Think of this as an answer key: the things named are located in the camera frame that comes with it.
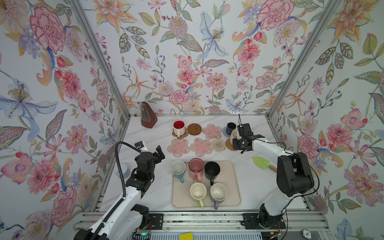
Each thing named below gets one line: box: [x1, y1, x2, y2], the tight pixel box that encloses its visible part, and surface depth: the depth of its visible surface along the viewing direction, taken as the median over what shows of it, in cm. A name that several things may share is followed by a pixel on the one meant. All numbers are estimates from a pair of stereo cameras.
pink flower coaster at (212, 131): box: [202, 123, 222, 140], surface depth 113 cm
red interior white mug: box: [173, 120, 186, 138], surface depth 106 cm
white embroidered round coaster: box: [211, 138, 227, 153], surface depth 106 cm
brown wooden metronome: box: [140, 101, 158, 129], surface depth 112 cm
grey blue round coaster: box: [222, 126, 230, 138], surface depth 112 cm
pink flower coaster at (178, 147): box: [167, 138, 190, 158], surface depth 105 cm
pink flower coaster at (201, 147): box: [189, 137, 212, 157], surface depth 106 cm
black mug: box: [204, 161, 221, 186], surface depth 85 cm
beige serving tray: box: [171, 160, 241, 208], surface depth 85 cm
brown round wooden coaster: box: [187, 123, 202, 136], surface depth 116 cm
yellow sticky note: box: [179, 232, 193, 240], surface depth 70 cm
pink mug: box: [188, 157, 205, 183], surface depth 84 cm
